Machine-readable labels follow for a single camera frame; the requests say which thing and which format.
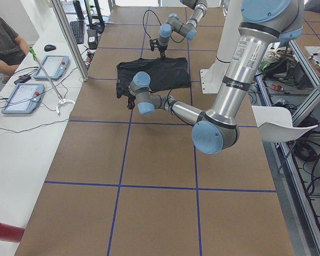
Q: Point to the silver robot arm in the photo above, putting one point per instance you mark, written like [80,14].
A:
[187,30]
[253,25]

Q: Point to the aluminium frame post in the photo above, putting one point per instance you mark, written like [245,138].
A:
[69,37]

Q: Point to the lower blue teach pendant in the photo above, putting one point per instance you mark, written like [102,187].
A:
[24,99]

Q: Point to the white plastic chair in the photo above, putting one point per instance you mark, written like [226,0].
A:
[275,124]

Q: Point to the black graphic t-shirt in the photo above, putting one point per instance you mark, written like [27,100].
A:
[165,74]

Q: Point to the green handled reach grabber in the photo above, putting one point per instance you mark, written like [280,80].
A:
[42,74]

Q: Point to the aluminium table frame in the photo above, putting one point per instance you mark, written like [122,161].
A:
[295,165]

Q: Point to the red cylinder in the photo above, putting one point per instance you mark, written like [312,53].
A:
[9,233]

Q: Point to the blue teach pendant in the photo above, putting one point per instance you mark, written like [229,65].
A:
[55,65]
[24,99]

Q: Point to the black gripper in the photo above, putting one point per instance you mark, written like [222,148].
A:
[130,102]
[162,49]

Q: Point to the black keyboard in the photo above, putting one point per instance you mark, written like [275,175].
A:
[77,28]

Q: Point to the upper blue teach pendant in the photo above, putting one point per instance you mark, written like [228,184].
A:
[55,65]

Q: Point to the black computer mouse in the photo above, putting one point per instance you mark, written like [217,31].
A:
[49,47]

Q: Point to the seated person grey shirt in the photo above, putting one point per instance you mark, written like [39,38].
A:
[13,49]

